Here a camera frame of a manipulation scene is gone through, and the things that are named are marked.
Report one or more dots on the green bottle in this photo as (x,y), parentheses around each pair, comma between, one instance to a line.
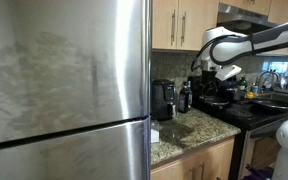
(242,84)

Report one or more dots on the wide light wood cabinet door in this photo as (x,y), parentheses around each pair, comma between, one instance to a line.
(200,23)

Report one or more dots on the yellow sponge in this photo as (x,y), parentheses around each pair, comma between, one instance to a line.
(250,95)

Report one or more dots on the purple object on floor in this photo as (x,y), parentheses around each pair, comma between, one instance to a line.
(257,172)

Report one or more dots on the stainless steel range hood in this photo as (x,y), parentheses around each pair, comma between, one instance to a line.
(240,20)

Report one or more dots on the large black frying pan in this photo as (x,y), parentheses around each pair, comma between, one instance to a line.
(272,104)

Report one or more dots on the small black frying pan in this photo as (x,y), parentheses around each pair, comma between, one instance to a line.
(214,101)

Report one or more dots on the light wood base cabinet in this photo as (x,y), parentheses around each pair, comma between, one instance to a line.
(197,163)

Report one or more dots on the dark glass bottle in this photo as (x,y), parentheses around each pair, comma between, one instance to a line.
(184,98)

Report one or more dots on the chrome kitchen faucet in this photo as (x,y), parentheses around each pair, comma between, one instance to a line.
(267,75)

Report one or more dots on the large black coil burner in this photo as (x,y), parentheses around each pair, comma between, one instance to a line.
(239,113)

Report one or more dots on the stainless steel sink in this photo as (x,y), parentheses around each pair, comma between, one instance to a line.
(280,96)

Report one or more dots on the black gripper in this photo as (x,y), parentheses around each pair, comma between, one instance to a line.
(214,80)

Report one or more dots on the black air fryer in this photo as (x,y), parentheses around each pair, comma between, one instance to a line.
(162,100)

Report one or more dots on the white plastic container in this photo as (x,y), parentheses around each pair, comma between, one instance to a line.
(154,133)

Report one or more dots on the stainless steel fridge door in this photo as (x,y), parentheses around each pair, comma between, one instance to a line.
(84,156)
(67,66)

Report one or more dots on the light wood cabinet above hood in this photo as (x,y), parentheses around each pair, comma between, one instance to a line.
(250,4)

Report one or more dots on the narrow light wood cabinet door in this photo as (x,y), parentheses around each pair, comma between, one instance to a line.
(162,23)

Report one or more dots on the stainless steel fridge lower door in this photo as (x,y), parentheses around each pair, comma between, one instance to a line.
(84,156)

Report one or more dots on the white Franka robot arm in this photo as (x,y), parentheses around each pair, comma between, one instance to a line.
(234,50)

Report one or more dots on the bright kitchen window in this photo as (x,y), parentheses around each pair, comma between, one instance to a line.
(277,65)

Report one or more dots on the light wood cabinet beside hood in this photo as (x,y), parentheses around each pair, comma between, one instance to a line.
(284,10)

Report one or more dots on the black electric stove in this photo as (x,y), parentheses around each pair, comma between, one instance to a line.
(250,121)

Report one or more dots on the blue soap bottle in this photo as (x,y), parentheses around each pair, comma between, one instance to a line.
(255,89)

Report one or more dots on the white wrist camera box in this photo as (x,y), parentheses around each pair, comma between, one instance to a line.
(229,71)

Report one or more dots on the stainless steel fridge upper door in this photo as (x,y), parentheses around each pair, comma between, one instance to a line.
(67,66)

